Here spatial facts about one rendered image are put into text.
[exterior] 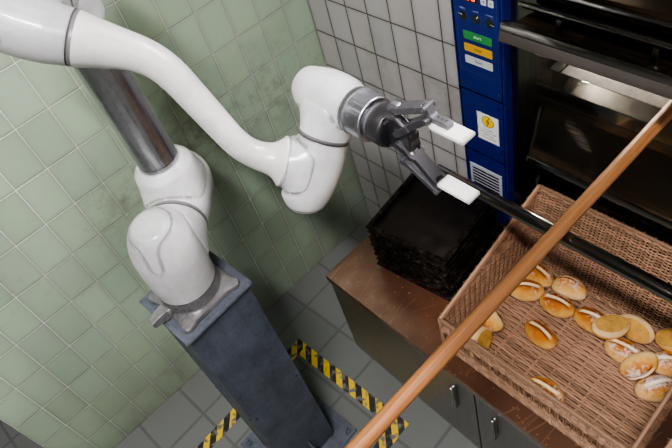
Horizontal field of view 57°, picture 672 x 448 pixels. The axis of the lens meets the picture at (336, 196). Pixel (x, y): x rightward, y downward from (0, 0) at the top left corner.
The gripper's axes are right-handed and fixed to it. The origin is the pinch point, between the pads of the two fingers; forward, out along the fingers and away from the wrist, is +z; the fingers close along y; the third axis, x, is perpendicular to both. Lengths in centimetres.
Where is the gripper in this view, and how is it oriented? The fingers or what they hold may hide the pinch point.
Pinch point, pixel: (466, 167)
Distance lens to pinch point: 100.6
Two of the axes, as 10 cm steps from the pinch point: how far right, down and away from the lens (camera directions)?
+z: 6.6, 4.4, -6.1
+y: 2.2, 6.6, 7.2
